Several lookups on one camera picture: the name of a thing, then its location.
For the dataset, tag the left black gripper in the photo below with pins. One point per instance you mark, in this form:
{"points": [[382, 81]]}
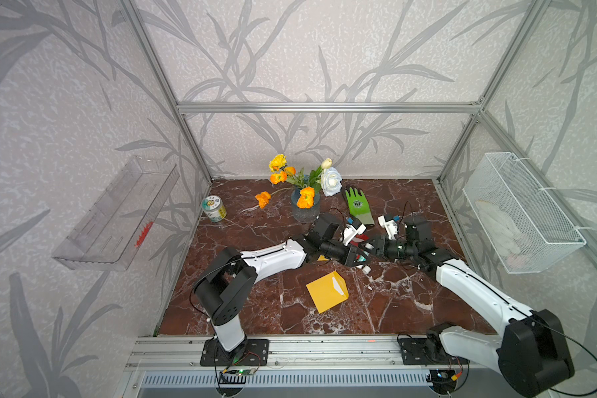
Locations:
{"points": [[349, 256]]}

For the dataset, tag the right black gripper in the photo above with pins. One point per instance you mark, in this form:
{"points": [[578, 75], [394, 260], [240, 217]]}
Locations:
{"points": [[380, 245]]}

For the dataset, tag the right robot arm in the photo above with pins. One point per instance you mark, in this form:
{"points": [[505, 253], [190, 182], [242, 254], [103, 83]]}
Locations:
{"points": [[528, 349]]}

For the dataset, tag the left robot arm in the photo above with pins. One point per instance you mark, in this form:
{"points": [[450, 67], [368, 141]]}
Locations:
{"points": [[225, 286]]}

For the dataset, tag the red envelope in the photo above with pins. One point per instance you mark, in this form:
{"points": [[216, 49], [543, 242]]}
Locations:
{"points": [[360, 238]]}

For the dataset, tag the yellow envelope front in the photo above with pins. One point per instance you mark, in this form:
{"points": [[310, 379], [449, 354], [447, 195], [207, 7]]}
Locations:
{"points": [[328, 291]]}

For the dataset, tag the blue glass vase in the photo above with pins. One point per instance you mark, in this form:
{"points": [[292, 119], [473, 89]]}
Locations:
{"points": [[305, 215]]}

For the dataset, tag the green work glove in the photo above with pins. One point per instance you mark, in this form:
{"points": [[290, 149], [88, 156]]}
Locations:
{"points": [[358, 206]]}

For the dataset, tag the artificial flower bouquet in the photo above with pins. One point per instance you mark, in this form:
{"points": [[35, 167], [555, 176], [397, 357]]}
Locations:
{"points": [[324, 179]]}

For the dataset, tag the white cloth in basket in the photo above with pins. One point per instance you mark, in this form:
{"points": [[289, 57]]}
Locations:
{"points": [[502, 230]]}

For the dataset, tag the small tin can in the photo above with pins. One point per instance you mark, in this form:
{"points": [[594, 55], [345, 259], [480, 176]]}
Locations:
{"points": [[214, 208]]}

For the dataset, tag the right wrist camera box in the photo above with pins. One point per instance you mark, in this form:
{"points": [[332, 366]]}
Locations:
{"points": [[390, 225]]}

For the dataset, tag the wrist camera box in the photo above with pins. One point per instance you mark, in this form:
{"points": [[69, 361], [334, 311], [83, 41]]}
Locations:
{"points": [[390, 225], [351, 231]]}

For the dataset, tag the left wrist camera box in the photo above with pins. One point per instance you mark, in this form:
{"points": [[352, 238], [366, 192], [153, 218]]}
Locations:
{"points": [[351, 231]]}

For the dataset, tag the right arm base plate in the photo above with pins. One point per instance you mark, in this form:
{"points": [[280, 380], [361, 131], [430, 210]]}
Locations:
{"points": [[425, 351]]}

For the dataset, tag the aluminium front rail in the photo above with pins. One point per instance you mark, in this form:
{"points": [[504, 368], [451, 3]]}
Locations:
{"points": [[287, 352]]}

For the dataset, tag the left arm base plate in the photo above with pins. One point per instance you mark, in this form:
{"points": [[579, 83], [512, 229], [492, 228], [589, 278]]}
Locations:
{"points": [[252, 352]]}

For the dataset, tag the white wire basket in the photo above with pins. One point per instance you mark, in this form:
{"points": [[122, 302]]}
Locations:
{"points": [[548, 234]]}

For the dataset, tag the clear plastic wall shelf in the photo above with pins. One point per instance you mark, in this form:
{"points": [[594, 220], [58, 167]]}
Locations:
{"points": [[109, 236]]}

